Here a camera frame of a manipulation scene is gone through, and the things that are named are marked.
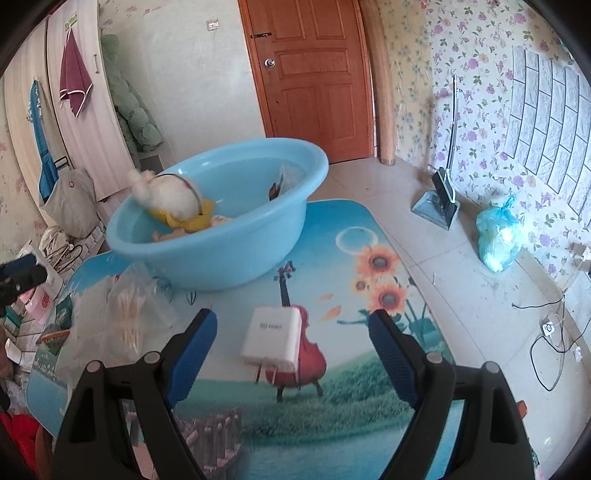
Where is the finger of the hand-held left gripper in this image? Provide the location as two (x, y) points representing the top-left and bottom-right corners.
(0, 254), (49, 305)

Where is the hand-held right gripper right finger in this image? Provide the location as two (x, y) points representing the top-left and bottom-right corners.
(368, 308), (543, 480)

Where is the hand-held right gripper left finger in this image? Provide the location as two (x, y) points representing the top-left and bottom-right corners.
(51, 308), (219, 480)

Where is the clear bag of cotton swabs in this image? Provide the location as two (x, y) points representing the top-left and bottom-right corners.
(69, 263), (181, 370)

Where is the white charger plug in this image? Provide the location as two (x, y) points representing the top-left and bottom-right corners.
(240, 305), (302, 384)

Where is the light blue plastic basin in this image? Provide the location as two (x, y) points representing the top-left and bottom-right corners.
(105, 137), (329, 291)

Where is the white plush toy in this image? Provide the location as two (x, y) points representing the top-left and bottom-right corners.
(127, 168), (204, 220)

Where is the landscape printed desktop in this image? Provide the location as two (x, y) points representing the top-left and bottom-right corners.
(25, 198), (465, 480)

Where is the pink white container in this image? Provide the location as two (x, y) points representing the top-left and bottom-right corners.
(18, 281), (58, 324)

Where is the green printed box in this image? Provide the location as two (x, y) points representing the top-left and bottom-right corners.
(41, 295), (75, 356)

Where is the beige tote bag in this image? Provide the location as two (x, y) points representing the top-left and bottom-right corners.
(39, 167), (100, 238)

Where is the blue apron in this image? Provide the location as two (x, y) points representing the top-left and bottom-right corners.
(28, 79), (60, 204)

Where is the yellow fabric item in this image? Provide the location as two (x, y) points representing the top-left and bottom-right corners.
(147, 198), (217, 232)

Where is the white wardrobe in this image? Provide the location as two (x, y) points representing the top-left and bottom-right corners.
(0, 0), (139, 204)

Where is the blue plastic trash bag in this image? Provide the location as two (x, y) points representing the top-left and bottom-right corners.
(475, 195), (525, 273)

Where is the red cloth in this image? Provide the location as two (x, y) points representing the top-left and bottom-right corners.
(0, 411), (42, 480)

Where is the green quilt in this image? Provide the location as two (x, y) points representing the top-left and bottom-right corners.
(100, 34), (164, 155)

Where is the maroon towel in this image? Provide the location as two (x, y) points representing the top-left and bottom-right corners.
(59, 28), (93, 118)

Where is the brown wooden door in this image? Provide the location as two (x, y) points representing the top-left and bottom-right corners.
(238, 0), (376, 164)

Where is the metal wire hanger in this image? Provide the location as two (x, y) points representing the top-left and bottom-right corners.
(46, 240), (84, 268)

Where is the black cable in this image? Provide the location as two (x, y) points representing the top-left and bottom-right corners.
(512, 286), (591, 393)

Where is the grey long-handled dustpan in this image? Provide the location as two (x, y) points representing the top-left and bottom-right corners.
(412, 74), (461, 232)

